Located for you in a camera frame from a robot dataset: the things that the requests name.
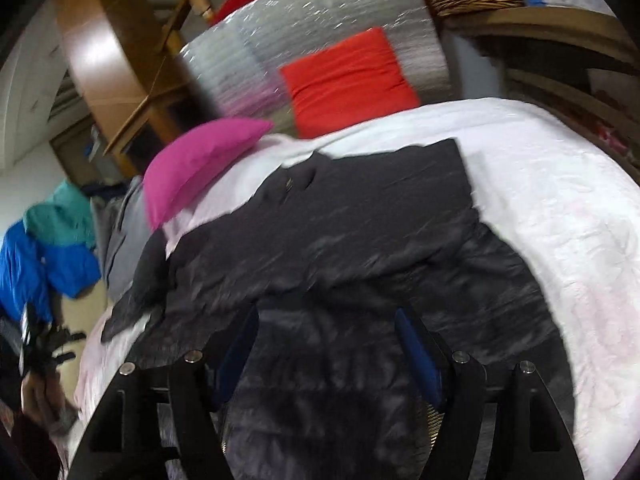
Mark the red pillow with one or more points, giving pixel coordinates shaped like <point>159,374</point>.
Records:
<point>356,80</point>

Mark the grey garment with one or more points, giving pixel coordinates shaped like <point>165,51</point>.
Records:
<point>121,230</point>

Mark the black quilted puffer jacket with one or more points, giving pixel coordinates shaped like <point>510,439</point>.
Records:
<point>327,251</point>

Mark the magenta pillow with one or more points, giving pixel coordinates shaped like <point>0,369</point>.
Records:
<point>182,169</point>

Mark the person left hand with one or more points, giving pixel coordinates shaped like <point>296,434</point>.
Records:
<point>43,398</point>

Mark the white bed blanket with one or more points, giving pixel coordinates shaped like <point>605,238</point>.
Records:
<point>562,204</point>

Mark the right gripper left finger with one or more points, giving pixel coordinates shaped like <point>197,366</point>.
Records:
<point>150,417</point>

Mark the silver foil insulation panel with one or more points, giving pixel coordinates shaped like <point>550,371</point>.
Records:
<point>235,66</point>

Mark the wooden side table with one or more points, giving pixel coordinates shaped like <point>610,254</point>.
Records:
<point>579,65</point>

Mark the blue jacket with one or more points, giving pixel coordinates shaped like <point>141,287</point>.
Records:
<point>30,269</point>

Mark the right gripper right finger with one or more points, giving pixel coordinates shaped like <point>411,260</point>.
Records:
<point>530,439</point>

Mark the teal jacket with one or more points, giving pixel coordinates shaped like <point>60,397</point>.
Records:
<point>63,219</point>

